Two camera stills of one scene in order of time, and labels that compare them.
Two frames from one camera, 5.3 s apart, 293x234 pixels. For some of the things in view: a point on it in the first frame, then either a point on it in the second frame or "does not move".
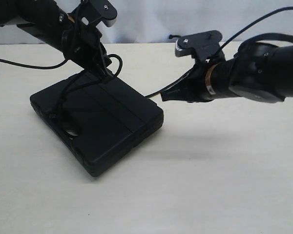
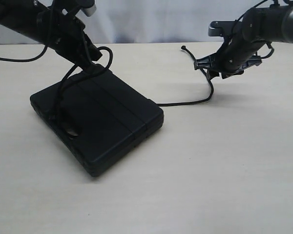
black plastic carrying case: x=100 y=122 does not move
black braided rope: x=170 y=87 → x=111 y=50
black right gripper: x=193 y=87 → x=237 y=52
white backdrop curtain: x=160 y=21 does not move
